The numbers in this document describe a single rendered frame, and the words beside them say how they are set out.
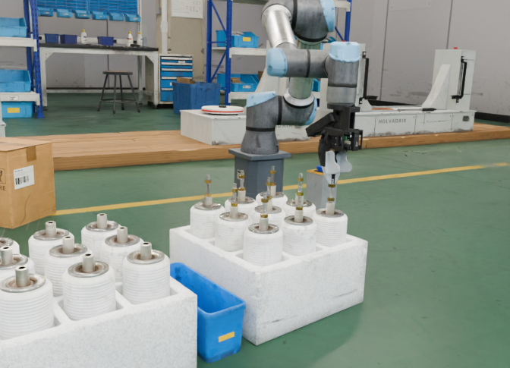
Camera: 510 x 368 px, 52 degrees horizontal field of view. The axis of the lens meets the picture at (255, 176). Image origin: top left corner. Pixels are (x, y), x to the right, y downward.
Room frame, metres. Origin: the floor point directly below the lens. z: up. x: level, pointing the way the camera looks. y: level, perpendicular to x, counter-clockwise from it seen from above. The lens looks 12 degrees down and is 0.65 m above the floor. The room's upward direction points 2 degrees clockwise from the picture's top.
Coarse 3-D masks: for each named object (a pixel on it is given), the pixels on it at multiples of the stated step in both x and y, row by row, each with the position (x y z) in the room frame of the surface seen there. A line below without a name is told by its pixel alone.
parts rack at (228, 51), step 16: (208, 0) 6.96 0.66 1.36; (224, 0) 7.09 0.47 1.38; (240, 0) 7.21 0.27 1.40; (256, 0) 7.33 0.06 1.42; (336, 0) 7.29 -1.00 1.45; (208, 16) 6.96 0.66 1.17; (208, 32) 6.96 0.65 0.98; (208, 48) 6.95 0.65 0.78; (224, 48) 6.68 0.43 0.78; (240, 48) 6.57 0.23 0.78; (208, 64) 6.96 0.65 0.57; (208, 80) 6.96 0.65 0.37; (240, 96) 6.57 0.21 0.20
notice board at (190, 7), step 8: (176, 0) 7.73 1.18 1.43; (184, 0) 7.80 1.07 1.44; (192, 0) 7.85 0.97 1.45; (200, 0) 7.92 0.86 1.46; (176, 8) 7.73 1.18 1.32; (184, 8) 7.80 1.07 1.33; (192, 8) 7.85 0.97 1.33; (200, 8) 7.92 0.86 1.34; (176, 16) 7.72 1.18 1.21; (184, 16) 7.80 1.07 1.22; (192, 16) 7.85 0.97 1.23; (200, 16) 7.92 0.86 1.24
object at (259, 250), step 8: (248, 232) 1.20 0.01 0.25; (280, 232) 1.20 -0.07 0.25; (248, 240) 1.19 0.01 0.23; (256, 240) 1.18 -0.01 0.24; (264, 240) 1.17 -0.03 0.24; (272, 240) 1.18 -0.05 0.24; (280, 240) 1.20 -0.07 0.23; (248, 248) 1.19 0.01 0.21; (256, 248) 1.18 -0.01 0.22; (264, 248) 1.17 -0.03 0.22; (272, 248) 1.18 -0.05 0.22; (280, 248) 1.20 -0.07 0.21; (248, 256) 1.19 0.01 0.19; (256, 256) 1.17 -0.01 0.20; (264, 256) 1.17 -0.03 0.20; (272, 256) 1.18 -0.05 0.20; (280, 256) 1.20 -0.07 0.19; (256, 264) 1.17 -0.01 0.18; (264, 264) 1.17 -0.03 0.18
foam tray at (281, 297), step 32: (192, 256) 1.32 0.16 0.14; (224, 256) 1.21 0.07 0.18; (288, 256) 1.22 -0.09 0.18; (320, 256) 1.24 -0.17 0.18; (352, 256) 1.32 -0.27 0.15; (256, 288) 1.12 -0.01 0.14; (288, 288) 1.17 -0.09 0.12; (320, 288) 1.25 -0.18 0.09; (352, 288) 1.33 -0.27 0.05; (256, 320) 1.11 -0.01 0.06; (288, 320) 1.18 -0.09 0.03
